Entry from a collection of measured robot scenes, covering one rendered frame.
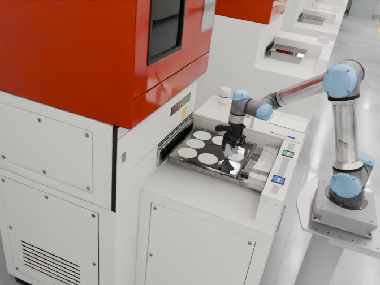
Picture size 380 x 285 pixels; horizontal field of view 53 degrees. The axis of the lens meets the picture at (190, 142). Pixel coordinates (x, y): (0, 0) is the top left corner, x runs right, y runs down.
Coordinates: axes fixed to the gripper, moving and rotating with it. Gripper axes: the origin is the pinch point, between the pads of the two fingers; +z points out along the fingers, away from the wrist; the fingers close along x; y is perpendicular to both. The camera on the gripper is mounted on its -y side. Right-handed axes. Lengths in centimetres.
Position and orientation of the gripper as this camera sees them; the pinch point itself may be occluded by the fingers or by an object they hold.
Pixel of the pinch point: (226, 155)
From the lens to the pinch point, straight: 191.3
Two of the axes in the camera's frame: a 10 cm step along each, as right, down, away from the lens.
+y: 6.3, 4.4, -6.4
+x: 7.7, -2.4, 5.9
